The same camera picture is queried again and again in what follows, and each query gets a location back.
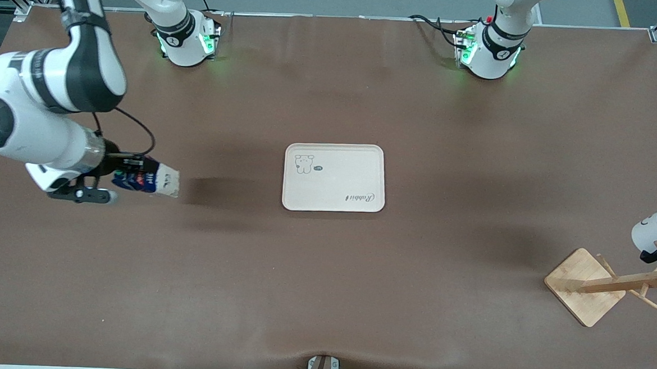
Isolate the blue white milk carton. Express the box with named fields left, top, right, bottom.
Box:
left=112, top=159, right=183, bottom=199

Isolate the wooden cup rack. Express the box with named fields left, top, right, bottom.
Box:
left=542, top=235, right=657, bottom=331

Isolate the white rectangular rabbit tray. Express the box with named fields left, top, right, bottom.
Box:
left=281, top=140, right=389, bottom=216

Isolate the black left base cable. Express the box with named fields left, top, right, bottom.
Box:
left=408, top=14, right=463, bottom=49

